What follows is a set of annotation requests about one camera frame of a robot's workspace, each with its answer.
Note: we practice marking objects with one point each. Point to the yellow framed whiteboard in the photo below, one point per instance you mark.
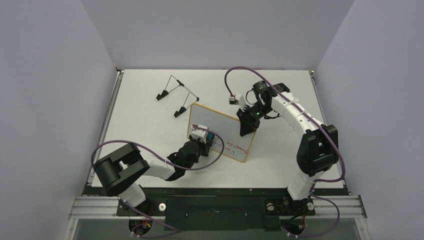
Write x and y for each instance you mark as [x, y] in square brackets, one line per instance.
[236, 147]

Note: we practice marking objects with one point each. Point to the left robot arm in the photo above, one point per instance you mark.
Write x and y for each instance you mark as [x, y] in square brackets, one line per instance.
[119, 170]

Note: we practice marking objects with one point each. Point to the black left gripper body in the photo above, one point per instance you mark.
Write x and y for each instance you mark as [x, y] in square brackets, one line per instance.
[202, 150]

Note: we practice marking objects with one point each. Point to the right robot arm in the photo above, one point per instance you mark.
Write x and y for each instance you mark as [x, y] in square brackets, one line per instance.
[316, 153]

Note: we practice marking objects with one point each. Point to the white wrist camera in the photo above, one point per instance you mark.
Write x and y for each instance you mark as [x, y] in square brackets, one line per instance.
[199, 132]
[238, 99]

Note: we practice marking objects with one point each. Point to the blue whiteboard eraser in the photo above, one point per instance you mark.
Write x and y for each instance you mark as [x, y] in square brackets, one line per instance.
[210, 137]

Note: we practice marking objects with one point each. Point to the black wire easel stand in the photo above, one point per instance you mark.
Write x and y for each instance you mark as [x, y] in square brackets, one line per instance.
[177, 91]

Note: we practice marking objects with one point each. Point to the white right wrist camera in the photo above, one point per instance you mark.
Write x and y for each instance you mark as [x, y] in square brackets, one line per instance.
[238, 99]

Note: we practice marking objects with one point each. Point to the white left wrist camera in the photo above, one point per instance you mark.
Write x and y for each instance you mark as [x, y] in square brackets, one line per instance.
[199, 132]

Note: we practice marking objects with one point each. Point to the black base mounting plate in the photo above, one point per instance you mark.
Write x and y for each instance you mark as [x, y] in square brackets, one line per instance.
[225, 209]

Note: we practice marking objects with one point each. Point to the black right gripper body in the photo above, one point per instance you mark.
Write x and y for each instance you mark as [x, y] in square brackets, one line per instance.
[248, 115]

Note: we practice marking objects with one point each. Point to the aluminium extrusion rail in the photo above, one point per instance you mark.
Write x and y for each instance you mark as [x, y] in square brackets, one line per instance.
[102, 207]

